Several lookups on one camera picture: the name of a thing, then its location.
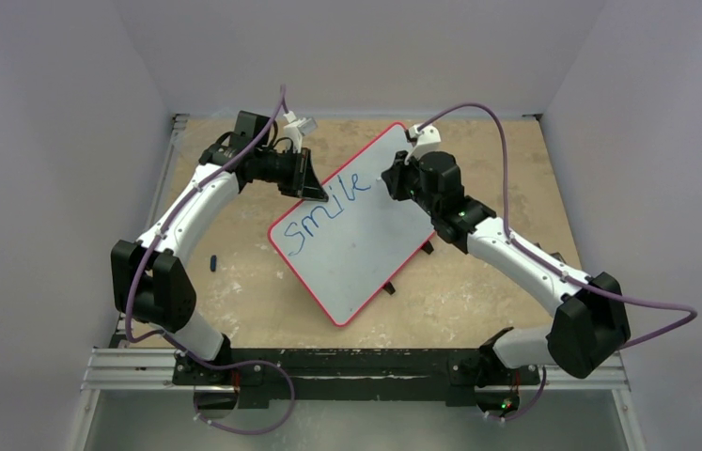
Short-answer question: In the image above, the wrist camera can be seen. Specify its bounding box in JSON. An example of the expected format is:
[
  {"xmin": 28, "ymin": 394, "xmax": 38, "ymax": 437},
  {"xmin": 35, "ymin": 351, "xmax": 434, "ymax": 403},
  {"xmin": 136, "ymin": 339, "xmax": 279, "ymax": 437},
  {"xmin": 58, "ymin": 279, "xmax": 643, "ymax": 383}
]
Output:
[
  {"xmin": 405, "ymin": 124, "xmax": 442, "ymax": 164},
  {"xmin": 283, "ymin": 111, "xmax": 318, "ymax": 152}
]

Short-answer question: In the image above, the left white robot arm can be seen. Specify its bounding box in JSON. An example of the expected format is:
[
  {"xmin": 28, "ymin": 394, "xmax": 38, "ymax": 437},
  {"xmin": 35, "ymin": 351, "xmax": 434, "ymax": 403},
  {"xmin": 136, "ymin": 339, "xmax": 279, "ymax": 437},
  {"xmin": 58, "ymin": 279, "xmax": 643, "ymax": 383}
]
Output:
[{"xmin": 110, "ymin": 111, "xmax": 328, "ymax": 384}]

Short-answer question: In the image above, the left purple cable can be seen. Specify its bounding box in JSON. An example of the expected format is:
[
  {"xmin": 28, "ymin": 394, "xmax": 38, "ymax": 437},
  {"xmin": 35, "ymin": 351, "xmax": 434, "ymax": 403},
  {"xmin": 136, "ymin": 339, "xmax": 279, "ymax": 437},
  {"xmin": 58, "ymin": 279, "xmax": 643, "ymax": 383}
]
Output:
[{"xmin": 123, "ymin": 85, "xmax": 297, "ymax": 437}]

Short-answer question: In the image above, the aluminium frame rail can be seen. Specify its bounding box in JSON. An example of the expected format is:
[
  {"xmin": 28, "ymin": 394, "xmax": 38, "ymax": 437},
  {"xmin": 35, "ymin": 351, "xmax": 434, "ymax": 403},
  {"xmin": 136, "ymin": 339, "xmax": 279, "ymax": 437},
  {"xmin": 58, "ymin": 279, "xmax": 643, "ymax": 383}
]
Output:
[{"xmin": 63, "ymin": 113, "xmax": 193, "ymax": 450}]

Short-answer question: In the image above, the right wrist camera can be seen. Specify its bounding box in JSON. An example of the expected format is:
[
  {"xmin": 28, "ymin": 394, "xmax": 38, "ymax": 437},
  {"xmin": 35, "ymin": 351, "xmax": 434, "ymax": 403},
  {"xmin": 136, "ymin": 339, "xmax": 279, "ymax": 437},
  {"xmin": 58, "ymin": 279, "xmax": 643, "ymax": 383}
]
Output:
[{"xmin": 405, "ymin": 124, "xmax": 442, "ymax": 164}]

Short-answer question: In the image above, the red framed whiteboard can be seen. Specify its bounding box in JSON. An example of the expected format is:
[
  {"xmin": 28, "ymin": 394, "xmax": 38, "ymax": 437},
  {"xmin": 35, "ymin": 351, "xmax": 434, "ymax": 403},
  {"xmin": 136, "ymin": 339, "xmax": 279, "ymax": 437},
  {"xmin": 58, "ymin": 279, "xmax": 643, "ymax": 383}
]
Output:
[{"xmin": 268, "ymin": 122, "xmax": 434, "ymax": 327}]

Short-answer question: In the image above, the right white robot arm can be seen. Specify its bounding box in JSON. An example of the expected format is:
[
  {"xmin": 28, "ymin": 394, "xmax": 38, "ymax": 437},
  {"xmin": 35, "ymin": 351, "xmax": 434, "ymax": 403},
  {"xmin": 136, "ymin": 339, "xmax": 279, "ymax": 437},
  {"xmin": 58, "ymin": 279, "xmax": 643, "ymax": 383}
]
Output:
[{"xmin": 382, "ymin": 150, "xmax": 632, "ymax": 382}]

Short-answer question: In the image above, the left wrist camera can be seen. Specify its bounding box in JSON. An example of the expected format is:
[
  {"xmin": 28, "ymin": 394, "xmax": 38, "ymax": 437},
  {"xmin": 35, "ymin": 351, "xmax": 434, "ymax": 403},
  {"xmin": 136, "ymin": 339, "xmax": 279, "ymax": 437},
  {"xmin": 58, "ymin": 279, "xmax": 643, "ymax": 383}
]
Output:
[{"xmin": 283, "ymin": 111, "xmax": 318, "ymax": 152}]

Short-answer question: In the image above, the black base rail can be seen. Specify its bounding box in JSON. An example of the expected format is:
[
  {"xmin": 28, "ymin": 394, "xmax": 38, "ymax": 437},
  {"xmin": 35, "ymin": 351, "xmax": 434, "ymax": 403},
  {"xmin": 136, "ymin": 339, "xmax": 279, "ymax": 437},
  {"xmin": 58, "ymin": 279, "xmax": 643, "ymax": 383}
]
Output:
[{"xmin": 172, "ymin": 348, "xmax": 540, "ymax": 410}]

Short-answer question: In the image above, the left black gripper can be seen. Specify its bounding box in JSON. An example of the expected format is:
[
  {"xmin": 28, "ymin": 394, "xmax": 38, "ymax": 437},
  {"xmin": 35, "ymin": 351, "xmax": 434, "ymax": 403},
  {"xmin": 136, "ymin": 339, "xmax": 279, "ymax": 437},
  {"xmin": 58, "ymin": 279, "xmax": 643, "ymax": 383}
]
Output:
[{"xmin": 255, "ymin": 146, "xmax": 327, "ymax": 201}]

